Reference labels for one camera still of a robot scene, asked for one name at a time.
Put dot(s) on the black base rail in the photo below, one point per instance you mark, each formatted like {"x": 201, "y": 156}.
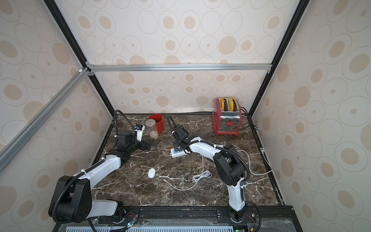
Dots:
{"x": 203, "y": 219}

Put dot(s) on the red chrome toaster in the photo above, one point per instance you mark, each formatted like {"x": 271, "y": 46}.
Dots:
{"x": 226, "y": 116}

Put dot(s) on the white earbud charging case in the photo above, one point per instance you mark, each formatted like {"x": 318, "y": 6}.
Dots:
{"x": 151, "y": 173}

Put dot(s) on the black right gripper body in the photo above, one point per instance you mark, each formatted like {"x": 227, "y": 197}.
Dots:
{"x": 177, "y": 145}

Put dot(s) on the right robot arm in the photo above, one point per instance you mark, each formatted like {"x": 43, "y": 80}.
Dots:
{"x": 230, "y": 167}

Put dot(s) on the horizontal aluminium frame bar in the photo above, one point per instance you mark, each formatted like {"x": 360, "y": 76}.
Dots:
{"x": 180, "y": 67}

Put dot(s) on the diagonal aluminium frame bar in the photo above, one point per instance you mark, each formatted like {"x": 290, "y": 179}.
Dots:
{"x": 19, "y": 141}

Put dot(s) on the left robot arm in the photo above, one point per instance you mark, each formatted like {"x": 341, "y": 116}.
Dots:
{"x": 72, "y": 200}

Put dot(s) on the red metal cup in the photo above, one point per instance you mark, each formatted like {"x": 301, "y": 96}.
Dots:
{"x": 158, "y": 118}

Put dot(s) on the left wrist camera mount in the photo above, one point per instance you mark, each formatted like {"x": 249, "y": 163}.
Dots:
{"x": 139, "y": 129}

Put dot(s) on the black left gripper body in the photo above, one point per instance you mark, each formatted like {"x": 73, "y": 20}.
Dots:
{"x": 140, "y": 145}

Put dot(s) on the white power strip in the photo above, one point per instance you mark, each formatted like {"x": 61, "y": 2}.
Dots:
{"x": 175, "y": 154}

